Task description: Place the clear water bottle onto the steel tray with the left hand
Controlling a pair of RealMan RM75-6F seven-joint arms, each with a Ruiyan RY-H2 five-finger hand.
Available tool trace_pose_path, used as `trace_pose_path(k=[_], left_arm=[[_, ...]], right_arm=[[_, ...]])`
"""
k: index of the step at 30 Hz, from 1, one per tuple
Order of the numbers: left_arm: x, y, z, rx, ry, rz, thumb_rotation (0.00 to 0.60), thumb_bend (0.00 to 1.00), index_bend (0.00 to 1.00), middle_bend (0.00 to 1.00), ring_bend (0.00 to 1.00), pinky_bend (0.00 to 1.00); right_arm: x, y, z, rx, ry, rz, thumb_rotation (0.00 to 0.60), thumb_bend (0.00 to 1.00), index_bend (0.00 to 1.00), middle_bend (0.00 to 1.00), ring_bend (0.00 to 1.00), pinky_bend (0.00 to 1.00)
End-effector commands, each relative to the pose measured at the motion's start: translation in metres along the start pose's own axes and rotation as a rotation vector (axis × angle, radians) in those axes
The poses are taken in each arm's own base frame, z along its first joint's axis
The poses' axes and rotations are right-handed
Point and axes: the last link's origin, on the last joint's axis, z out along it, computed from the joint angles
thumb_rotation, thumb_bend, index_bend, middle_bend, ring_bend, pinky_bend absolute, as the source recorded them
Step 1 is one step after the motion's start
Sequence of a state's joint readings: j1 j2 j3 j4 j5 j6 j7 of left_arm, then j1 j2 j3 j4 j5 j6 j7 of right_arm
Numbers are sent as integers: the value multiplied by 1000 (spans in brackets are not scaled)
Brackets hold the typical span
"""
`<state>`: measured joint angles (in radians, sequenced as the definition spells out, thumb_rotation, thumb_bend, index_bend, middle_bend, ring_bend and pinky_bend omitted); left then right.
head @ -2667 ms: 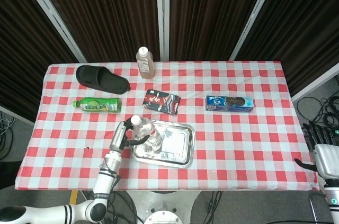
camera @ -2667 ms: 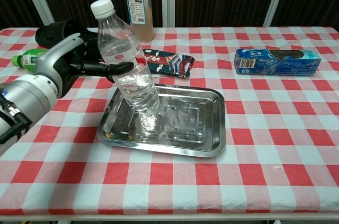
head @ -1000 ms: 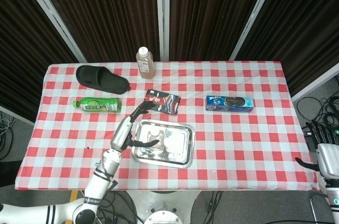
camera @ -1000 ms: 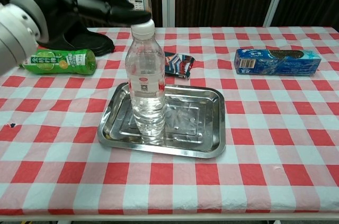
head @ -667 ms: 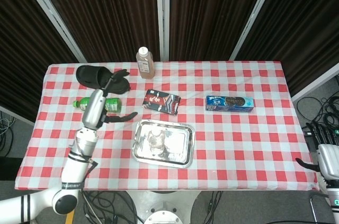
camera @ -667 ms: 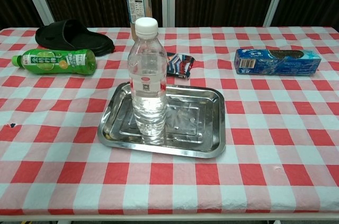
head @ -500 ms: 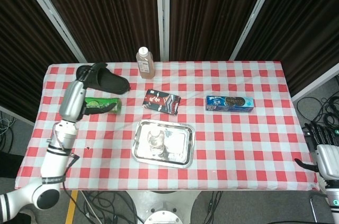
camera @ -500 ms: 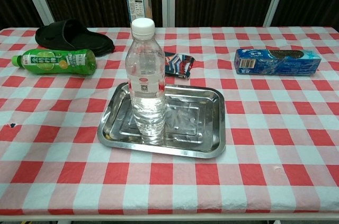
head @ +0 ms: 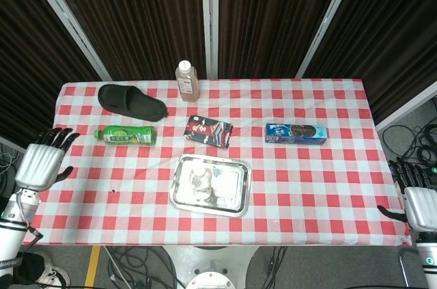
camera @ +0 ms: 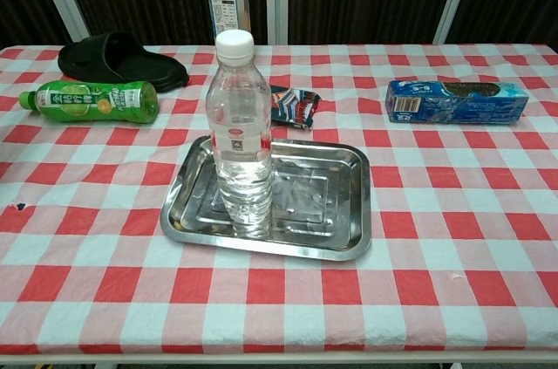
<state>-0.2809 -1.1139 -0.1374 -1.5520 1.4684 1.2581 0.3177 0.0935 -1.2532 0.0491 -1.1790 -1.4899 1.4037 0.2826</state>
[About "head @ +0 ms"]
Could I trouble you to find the blue cookie box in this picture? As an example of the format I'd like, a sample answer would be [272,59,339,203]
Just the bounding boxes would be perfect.
[264,123,329,146]

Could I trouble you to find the black slipper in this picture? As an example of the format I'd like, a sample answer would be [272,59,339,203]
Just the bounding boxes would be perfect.
[97,83,169,122]

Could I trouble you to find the dark red navy snack packet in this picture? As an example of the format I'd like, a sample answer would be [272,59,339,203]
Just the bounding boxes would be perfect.
[184,115,234,150]

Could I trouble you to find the red white checkered tablecloth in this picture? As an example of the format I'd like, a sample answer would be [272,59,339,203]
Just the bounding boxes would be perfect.
[30,78,412,247]

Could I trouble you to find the pink juice bottle white cap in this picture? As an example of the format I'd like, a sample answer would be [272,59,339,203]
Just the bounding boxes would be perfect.
[175,60,200,103]

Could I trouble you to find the black cable bundle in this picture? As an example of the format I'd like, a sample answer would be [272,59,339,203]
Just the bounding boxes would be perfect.
[381,124,437,167]

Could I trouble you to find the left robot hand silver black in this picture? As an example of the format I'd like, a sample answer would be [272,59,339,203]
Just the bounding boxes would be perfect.
[14,127,81,193]

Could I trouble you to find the green tea bottle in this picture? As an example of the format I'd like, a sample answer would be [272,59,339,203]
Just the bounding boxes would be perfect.
[94,125,158,147]

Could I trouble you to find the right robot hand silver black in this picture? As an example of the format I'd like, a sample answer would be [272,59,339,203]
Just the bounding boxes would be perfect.
[377,157,437,234]

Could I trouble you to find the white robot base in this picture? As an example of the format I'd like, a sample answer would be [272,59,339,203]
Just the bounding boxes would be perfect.
[160,245,260,289]

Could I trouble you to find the white partition post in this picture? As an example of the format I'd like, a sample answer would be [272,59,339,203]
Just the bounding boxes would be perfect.
[200,0,220,80]
[19,0,113,82]
[295,0,363,79]

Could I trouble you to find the black floor cables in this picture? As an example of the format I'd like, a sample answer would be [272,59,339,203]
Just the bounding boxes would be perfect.
[102,246,187,289]

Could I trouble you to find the black trouser leg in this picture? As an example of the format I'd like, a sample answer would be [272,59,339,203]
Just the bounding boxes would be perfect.
[12,251,46,286]

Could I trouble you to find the white black sneaker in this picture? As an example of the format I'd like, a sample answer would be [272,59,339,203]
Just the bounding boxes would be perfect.
[36,251,72,287]

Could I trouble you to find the steel rectangular tray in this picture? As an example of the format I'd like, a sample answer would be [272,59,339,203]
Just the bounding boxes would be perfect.
[169,154,253,218]

